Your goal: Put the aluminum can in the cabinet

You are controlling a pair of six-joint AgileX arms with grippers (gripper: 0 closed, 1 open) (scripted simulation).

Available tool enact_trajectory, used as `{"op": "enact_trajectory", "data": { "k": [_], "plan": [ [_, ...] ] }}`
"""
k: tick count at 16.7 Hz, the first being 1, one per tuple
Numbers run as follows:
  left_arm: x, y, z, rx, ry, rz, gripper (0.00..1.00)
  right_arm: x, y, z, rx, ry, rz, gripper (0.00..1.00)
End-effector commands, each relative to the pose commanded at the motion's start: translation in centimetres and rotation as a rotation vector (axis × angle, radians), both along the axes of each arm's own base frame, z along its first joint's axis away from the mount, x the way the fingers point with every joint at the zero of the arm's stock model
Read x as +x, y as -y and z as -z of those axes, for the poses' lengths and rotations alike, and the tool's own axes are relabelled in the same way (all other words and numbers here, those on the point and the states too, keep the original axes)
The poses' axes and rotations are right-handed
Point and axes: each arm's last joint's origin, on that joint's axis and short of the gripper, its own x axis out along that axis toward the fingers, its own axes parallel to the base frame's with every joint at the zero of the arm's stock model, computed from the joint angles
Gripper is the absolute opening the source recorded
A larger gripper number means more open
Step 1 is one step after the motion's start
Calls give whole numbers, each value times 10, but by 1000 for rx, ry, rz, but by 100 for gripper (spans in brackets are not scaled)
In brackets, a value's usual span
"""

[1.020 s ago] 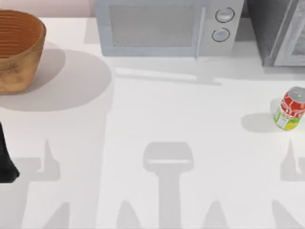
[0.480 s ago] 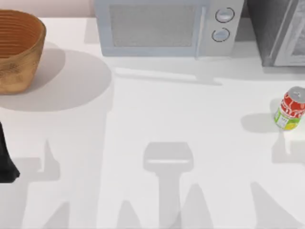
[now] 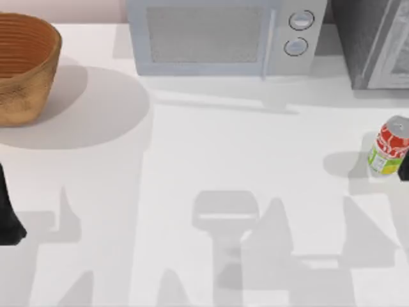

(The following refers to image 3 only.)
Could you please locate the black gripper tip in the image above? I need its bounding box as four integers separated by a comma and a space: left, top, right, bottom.
397, 152, 409, 182
0, 163, 27, 247

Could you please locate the round microwave knob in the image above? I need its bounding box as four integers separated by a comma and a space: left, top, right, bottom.
283, 36, 309, 58
288, 9, 316, 31

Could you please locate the grey cabinet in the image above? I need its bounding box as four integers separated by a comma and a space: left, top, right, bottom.
330, 0, 409, 91

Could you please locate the red and green can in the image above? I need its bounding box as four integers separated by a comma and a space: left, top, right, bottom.
367, 115, 409, 177

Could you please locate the microwave oven door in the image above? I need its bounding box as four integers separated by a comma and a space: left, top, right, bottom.
125, 0, 277, 81

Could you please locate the pale microwave oven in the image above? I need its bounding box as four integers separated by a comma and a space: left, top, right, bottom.
124, 0, 328, 81

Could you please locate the brown woven basket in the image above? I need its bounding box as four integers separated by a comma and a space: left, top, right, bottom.
0, 12, 63, 127

